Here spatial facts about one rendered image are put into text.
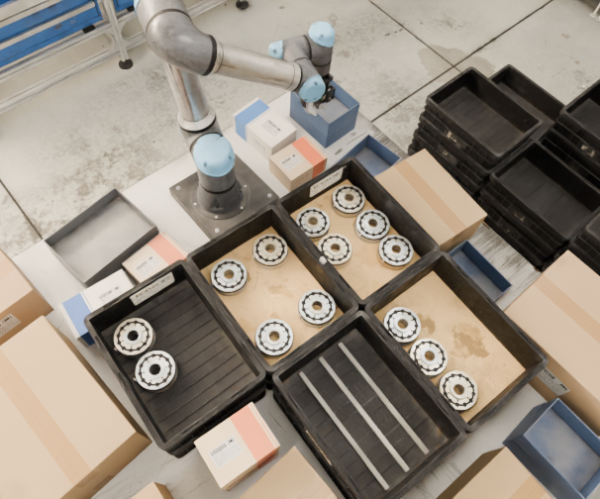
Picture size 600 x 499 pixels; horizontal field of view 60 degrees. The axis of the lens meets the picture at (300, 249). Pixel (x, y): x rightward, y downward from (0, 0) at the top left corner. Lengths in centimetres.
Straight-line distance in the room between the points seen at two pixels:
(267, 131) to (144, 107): 132
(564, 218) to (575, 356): 99
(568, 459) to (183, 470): 102
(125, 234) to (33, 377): 52
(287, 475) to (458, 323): 63
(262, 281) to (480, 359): 64
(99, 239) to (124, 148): 122
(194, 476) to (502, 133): 181
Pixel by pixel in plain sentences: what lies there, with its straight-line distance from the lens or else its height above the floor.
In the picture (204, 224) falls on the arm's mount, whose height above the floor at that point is 75.
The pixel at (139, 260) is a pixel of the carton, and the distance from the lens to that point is 165.
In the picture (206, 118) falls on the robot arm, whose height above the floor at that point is 99.
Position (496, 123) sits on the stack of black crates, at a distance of 249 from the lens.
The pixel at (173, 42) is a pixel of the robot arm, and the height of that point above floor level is 136.
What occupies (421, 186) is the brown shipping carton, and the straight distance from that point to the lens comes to 170.
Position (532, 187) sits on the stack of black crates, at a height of 38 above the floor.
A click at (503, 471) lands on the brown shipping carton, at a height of 86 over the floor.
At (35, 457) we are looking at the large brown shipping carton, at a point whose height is 90.
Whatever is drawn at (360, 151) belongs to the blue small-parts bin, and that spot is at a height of 70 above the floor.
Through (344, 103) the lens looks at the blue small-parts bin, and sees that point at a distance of 197.
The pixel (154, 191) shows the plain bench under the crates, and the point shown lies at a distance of 186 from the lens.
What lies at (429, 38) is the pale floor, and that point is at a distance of 354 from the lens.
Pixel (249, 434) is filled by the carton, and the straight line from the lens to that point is 130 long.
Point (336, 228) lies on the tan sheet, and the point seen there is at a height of 83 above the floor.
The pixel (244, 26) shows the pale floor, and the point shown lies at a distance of 346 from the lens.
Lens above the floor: 222
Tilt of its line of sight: 63 degrees down
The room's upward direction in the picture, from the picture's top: 6 degrees clockwise
